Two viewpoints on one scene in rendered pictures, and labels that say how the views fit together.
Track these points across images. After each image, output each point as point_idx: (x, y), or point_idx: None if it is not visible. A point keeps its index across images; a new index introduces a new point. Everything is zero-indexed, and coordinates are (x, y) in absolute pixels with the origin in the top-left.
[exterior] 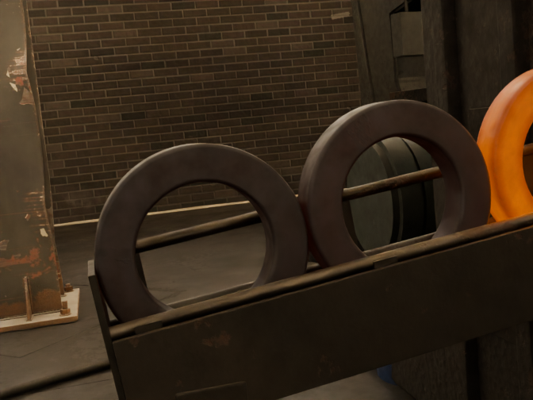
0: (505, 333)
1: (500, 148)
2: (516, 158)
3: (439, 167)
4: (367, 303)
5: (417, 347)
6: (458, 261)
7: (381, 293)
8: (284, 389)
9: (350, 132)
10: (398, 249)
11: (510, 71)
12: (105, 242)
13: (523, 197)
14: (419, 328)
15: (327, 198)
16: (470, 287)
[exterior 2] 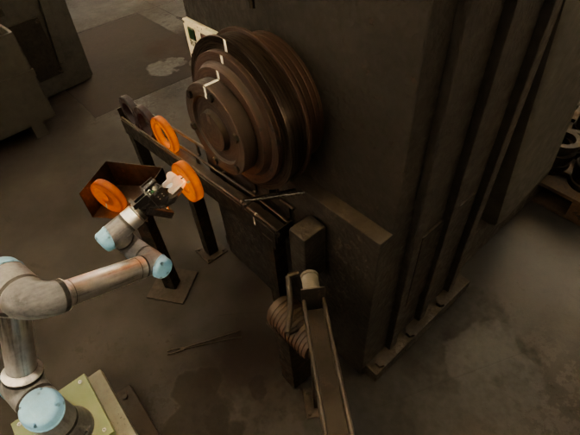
0: None
1: (151, 126)
2: (154, 129)
3: None
4: (139, 135)
5: (146, 147)
6: (146, 139)
7: (140, 135)
8: (135, 139)
9: (135, 109)
10: (141, 131)
11: None
12: (120, 104)
13: (156, 136)
14: (145, 144)
15: (135, 116)
16: (148, 144)
